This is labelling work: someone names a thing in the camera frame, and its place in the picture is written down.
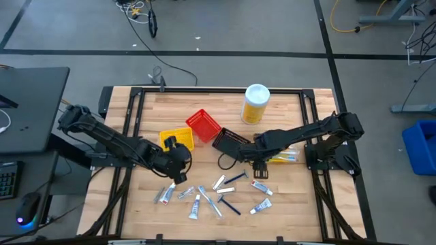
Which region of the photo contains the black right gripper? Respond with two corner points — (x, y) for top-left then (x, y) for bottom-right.
(237, 133), (275, 180)

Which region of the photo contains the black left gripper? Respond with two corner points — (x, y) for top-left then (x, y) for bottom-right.
(149, 135), (192, 185)

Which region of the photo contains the blue disposable razor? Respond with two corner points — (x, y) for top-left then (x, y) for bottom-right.
(223, 169), (250, 186)
(217, 194), (242, 216)

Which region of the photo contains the white purple toothpaste tube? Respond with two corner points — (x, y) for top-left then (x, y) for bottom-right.
(249, 197), (273, 216)
(188, 193), (202, 221)

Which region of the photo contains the yellow plastic basket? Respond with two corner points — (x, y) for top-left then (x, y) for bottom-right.
(267, 145), (301, 164)
(159, 127), (196, 153)

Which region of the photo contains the black plastic basket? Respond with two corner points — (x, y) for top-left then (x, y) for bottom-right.
(211, 127), (252, 161)

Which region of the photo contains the red plastic basket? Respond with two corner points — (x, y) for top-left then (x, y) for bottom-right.
(185, 108), (222, 144)

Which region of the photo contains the yellow wipes canister white lid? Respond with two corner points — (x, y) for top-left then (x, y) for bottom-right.
(240, 83), (271, 126)

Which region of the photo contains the dark grey desk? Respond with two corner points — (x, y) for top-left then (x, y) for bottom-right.
(0, 151), (59, 239)

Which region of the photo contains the black desk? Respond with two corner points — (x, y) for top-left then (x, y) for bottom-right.
(0, 66), (71, 154)

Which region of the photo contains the black glowing computer mouse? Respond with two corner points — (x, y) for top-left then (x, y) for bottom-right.
(15, 191), (42, 227)

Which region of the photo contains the black computer keyboard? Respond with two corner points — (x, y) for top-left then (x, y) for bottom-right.
(0, 160), (25, 201)

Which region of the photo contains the blue plastic bin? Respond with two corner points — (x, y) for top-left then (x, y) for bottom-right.
(401, 119), (436, 177)

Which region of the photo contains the grey desk foot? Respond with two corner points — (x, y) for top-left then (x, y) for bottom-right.
(390, 103), (436, 115)

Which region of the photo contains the grey desk leg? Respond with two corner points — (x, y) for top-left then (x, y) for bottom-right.
(358, 0), (427, 25)

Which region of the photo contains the black aluminium table frame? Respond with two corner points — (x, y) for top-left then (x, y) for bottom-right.
(80, 85), (377, 245)

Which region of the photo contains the long black floor cable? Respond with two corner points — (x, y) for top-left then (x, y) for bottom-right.
(121, 6), (199, 87)

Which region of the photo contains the black cable loop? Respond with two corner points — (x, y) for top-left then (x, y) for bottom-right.
(147, 8), (159, 39)

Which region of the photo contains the yellow floor cable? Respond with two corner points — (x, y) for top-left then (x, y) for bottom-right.
(329, 0), (389, 34)

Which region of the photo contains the white desk cable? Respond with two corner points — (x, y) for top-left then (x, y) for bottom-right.
(0, 108), (12, 135)

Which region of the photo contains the black white cable bundle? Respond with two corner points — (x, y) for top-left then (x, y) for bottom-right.
(401, 20), (436, 66)

